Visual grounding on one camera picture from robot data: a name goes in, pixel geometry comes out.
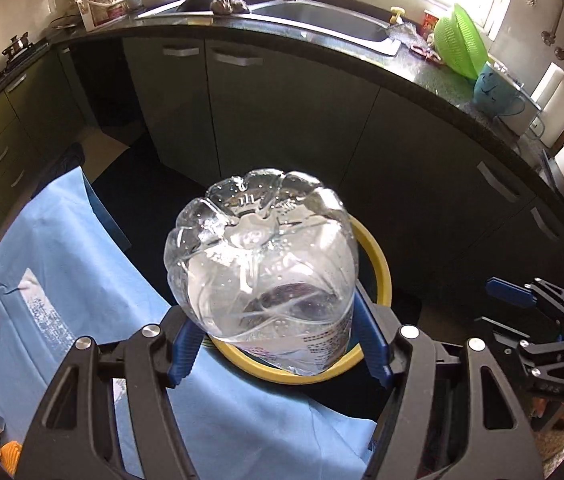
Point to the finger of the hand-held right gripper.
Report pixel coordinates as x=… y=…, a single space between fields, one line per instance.
x=502 y=332
x=509 y=292

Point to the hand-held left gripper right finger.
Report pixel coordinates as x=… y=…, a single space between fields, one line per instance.
x=374 y=340

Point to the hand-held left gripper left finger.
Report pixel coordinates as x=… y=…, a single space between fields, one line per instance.
x=184 y=355

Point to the yellow-rimmed dark bin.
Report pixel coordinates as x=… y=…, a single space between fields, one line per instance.
x=378 y=265

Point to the clear plastic water bottle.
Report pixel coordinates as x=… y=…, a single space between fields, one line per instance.
x=262 y=260

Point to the person's right forearm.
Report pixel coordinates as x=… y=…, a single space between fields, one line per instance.
x=559 y=445

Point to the blue star-print tablecloth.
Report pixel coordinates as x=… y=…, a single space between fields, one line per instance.
x=87 y=285

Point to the clear plastic container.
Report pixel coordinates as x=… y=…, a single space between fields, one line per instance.
x=529 y=115

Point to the blue mug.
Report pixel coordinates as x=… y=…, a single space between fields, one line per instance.
x=494 y=90

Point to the black kitchen countertop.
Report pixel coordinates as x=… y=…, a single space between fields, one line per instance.
x=462 y=95

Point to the green base cabinets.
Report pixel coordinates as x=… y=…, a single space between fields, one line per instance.
x=287 y=110

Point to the red scissors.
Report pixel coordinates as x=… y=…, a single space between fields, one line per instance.
x=427 y=55

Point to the green plastic colander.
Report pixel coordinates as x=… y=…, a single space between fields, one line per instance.
x=462 y=45

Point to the crumpled clear plastic wrap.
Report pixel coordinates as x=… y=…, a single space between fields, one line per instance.
x=404 y=32

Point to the small red tin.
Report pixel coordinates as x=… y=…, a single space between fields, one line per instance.
x=430 y=22

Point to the soap dispenser yellow pump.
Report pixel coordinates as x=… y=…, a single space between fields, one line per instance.
x=396 y=16

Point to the steel double sink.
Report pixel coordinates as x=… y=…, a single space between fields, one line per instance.
x=312 y=22

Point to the small steel pot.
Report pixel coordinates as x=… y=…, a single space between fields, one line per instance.
x=17 y=46

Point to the brown dish rag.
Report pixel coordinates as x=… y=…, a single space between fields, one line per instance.
x=229 y=4

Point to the glass pot lid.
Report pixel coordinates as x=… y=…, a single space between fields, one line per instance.
x=64 y=21

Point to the white plastic bucket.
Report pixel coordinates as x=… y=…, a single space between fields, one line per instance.
x=102 y=5

